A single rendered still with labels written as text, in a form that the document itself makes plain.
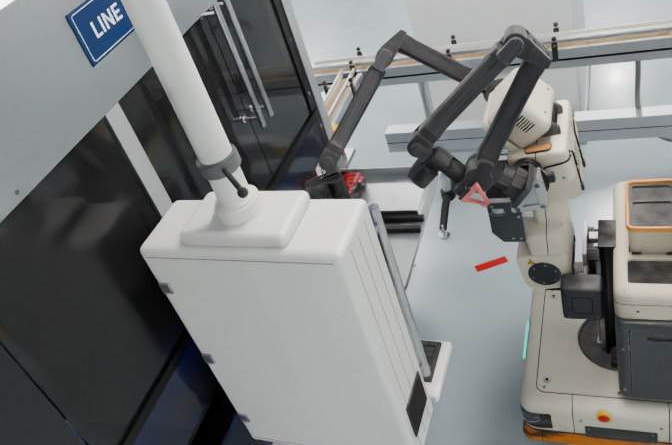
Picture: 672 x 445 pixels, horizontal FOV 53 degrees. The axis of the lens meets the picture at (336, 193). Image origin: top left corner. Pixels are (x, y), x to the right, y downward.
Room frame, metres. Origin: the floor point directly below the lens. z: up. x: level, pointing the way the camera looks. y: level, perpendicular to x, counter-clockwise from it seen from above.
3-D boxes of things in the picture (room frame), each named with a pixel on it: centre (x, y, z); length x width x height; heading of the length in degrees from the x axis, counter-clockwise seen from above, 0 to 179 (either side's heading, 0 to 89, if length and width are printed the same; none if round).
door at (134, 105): (1.68, 0.29, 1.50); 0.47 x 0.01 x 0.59; 151
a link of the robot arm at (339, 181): (1.83, 0.00, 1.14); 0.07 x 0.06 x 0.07; 90
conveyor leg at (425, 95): (2.90, -0.57, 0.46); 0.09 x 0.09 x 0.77; 61
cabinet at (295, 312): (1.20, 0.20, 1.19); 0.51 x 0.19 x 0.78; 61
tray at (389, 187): (2.04, -0.16, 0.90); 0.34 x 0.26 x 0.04; 61
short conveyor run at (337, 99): (2.69, -0.09, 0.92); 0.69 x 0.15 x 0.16; 151
